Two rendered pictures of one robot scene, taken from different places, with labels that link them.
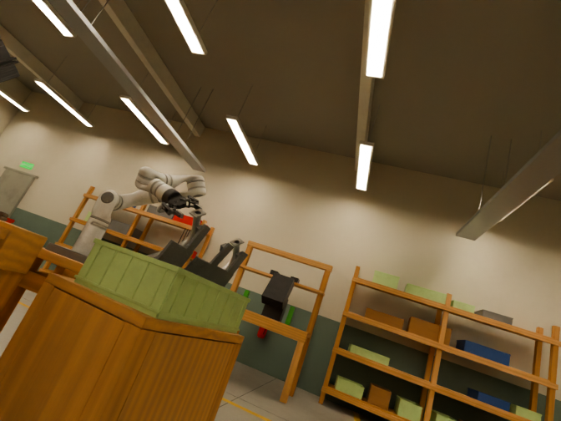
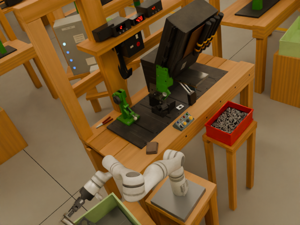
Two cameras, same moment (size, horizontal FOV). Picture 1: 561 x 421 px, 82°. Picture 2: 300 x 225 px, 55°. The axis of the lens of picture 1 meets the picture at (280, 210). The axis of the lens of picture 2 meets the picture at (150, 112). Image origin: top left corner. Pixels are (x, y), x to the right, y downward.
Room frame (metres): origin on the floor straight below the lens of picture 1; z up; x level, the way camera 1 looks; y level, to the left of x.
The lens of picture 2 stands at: (2.20, -0.07, 2.36)
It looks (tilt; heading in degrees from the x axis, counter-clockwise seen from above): 39 degrees down; 126
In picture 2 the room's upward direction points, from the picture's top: 15 degrees counter-clockwise
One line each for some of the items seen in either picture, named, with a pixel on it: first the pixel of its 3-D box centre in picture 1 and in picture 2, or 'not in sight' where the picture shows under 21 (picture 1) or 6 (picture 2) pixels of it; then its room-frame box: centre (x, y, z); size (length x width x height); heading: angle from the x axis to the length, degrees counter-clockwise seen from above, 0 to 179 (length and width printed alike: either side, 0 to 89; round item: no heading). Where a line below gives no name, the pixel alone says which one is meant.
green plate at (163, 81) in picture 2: not in sight; (164, 77); (1.25, 1.53, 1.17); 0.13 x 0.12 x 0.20; 72
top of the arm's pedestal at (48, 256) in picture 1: (75, 264); (181, 194); (1.62, 0.81, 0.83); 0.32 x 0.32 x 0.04; 79
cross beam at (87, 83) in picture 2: not in sight; (132, 54); (0.86, 1.73, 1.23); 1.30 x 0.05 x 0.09; 72
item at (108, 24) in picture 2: not in sight; (104, 31); (0.92, 1.41, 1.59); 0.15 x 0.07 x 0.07; 72
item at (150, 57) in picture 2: not in sight; (163, 70); (1.11, 1.76, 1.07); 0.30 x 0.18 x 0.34; 72
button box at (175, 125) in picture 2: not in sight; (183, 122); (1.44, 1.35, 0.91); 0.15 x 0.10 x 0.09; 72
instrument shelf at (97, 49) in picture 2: not in sight; (132, 23); (0.96, 1.70, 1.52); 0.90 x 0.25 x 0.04; 72
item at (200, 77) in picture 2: not in sight; (182, 74); (1.33, 1.66, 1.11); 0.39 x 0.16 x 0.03; 162
